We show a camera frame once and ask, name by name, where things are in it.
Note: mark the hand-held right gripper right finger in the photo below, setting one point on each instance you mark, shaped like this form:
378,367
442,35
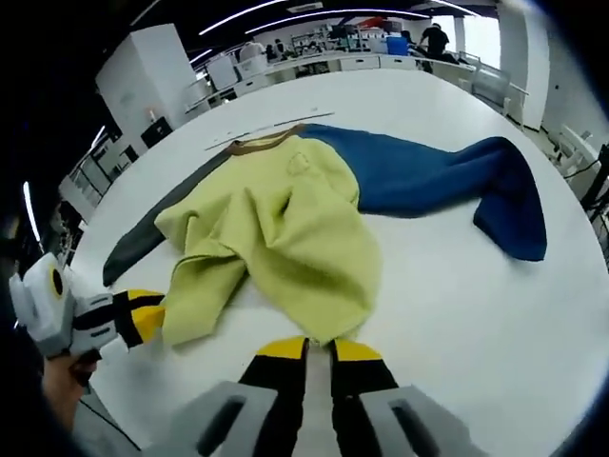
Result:
361,376

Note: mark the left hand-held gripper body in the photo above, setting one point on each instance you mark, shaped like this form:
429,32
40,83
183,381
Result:
40,309

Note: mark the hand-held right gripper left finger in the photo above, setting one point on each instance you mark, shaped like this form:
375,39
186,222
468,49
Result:
280,395

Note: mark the yellow blue black garment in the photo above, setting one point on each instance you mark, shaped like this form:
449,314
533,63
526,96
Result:
295,228

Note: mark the person's left hand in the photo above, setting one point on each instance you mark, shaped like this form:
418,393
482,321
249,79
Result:
62,390

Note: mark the ceiling light strip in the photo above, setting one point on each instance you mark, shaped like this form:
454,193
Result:
238,20
99,137
31,209

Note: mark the black cabinet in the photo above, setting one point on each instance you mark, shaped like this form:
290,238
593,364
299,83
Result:
156,132

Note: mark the white square column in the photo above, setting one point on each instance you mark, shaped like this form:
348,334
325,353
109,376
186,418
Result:
143,81

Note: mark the white appliance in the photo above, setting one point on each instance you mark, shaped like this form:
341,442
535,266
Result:
221,75

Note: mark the grey office chair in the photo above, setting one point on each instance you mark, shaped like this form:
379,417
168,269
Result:
575,152

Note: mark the white counter with drawers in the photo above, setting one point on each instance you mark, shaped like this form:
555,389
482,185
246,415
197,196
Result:
352,64

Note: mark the blue box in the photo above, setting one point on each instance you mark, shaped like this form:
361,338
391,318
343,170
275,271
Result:
398,46

